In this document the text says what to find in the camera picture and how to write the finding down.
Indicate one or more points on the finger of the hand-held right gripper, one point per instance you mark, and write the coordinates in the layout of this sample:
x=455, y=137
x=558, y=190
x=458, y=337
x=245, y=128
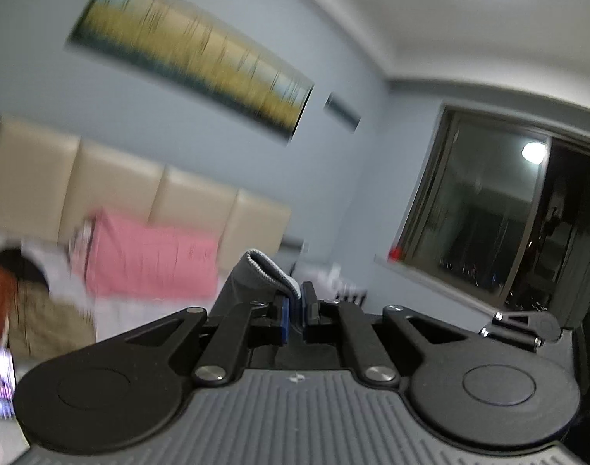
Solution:
x=517, y=325

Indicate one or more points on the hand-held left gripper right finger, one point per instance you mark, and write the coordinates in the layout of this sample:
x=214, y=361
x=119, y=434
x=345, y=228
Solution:
x=308, y=312

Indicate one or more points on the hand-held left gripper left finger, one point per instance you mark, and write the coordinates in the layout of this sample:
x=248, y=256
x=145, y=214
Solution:
x=281, y=322

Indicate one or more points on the grey sweatshirt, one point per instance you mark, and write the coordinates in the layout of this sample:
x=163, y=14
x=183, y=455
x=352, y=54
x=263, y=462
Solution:
x=256, y=276

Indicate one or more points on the white radiator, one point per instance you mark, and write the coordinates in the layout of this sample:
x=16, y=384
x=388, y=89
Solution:
x=349, y=295

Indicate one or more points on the grey curtain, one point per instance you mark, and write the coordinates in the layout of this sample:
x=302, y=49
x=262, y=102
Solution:
x=583, y=276

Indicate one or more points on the small red object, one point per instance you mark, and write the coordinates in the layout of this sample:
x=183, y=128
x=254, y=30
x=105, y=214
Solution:
x=395, y=253

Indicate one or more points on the pink pillow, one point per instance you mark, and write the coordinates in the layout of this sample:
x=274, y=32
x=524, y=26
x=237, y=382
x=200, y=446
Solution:
x=152, y=256

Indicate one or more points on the pink dotted bed sheet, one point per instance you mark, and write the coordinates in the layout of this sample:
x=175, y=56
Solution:
x=130, y=312

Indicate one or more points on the beige padded headboard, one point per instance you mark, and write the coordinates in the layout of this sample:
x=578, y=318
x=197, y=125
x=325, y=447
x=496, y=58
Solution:
x=130, y=184

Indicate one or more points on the beige patterned garment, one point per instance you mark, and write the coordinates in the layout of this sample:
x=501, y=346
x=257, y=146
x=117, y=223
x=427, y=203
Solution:
x=48, y=319

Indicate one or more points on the small framed wall picture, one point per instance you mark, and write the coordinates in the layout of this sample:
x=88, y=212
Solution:
x=342, y=110

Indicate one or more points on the yellow landscape wall painting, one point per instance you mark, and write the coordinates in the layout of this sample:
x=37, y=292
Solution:
x=193, y=53

